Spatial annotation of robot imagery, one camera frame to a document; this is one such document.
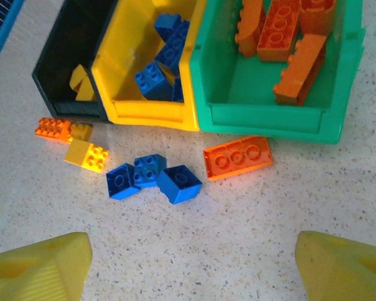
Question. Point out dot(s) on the orange curved lego brick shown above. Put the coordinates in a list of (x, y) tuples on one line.
[(250, 28)]

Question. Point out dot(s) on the orange studded lego brick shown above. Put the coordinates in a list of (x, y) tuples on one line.
[(51, 130)]

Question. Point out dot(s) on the dark yellow lego brick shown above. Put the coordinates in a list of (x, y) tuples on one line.
[(81, 132)]

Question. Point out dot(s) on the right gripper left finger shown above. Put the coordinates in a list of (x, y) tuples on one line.
[(34, 276)]

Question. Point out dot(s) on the green plastic bin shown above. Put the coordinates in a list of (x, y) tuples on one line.
[(225, 62)]

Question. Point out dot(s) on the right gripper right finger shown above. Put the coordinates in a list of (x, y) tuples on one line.
[(347, 276)]

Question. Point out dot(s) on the orange round lego brick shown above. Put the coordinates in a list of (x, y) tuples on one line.
[(318, 15)]

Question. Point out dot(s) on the orange long lego brick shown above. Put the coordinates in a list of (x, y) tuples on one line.
[(300, 72), (238, 158), (279, 31)]

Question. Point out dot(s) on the black plastic bin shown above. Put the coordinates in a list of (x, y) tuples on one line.
[(59, 47)]

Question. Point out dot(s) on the blue-edged aluminium side rail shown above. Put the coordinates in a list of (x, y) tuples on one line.
[(1, 40)]

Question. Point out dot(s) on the yellow plastic bin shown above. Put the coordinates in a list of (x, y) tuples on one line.
[(125, 47)]

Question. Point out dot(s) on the blue lego brick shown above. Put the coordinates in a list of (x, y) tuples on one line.
[(180, 185), (120, 183), (148, 171), (178, 91), (172, 26), (152, 81), (170, 54)]

